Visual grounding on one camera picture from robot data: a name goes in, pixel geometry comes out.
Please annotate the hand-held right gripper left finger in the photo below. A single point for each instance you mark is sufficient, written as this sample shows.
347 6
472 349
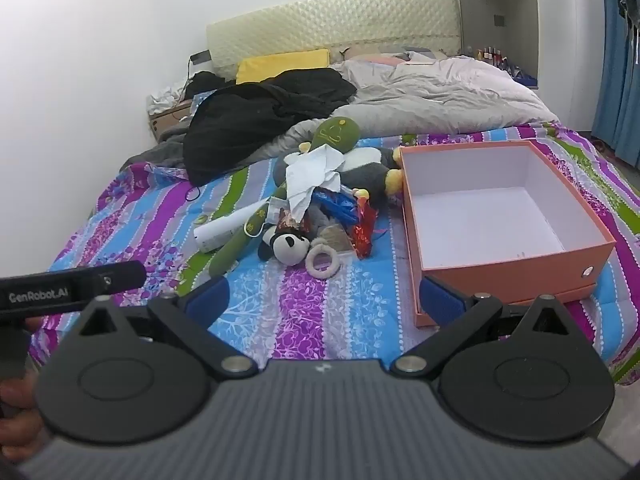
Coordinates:
209 296

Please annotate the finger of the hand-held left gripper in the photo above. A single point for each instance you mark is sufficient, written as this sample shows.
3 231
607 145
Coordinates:
125 276

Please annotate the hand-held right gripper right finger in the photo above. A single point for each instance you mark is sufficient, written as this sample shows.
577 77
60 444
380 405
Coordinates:
442 299

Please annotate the orange cardboard box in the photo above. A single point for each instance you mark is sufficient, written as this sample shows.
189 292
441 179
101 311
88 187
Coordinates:
500 280

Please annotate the white cloth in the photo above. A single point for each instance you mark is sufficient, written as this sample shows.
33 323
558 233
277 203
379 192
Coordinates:
312 170

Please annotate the person's left hand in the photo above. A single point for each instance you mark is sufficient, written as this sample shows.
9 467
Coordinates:
17 417

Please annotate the white tube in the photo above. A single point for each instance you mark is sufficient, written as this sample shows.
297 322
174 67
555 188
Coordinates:
220 232

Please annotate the black white panda plush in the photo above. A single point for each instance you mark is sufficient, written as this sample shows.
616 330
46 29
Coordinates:
290 247

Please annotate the striped floral bedsheet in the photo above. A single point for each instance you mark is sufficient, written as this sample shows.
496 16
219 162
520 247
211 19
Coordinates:
310 310

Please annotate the red snack packet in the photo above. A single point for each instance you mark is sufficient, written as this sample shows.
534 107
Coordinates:
363 235

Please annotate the light blue face mask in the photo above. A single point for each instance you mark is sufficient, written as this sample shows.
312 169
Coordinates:
272 210

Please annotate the brown patterned packet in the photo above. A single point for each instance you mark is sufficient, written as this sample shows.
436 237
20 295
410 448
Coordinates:
288 221

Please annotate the dark grey blanket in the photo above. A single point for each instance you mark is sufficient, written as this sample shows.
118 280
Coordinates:
160 150

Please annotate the small orange pink toy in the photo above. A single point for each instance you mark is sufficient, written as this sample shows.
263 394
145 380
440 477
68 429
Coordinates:
361 193

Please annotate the blue snack packet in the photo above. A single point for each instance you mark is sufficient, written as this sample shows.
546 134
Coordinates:
337 205

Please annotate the grey white penguin plush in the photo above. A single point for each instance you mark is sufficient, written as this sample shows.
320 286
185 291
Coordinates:
365 172

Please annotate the brown bedside cardboard box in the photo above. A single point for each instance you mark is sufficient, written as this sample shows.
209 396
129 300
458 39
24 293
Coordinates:
167 119

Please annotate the black clothing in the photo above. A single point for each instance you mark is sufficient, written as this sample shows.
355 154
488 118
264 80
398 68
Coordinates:
240 125

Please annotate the white crumpled fabric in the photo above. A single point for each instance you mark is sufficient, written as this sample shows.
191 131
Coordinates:
165 97

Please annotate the long green plush toy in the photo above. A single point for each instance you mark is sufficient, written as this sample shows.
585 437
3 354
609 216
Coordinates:
334 132

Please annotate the light grey duvet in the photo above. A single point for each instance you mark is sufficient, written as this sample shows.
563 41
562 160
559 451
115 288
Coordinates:
425 100

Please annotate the grey power strip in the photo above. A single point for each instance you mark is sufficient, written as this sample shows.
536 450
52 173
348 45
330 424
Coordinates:
201 57

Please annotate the yellow pillow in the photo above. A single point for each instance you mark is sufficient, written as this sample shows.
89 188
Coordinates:
280 65

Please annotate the row of small bottles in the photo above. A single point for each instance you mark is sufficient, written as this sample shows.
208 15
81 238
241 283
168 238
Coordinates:
489 56

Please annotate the pink pillow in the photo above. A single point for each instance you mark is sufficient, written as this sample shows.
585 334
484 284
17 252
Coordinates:
375 59

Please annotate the blue curtain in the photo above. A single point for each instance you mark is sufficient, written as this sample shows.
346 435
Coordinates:
620 110

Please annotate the white built-in cabinet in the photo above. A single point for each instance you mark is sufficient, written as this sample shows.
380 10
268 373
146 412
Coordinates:
565 35

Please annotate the cream padded headboard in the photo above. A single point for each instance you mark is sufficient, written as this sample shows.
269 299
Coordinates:
325 20

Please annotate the dark wall switch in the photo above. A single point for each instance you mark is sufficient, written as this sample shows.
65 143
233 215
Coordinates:
499 21

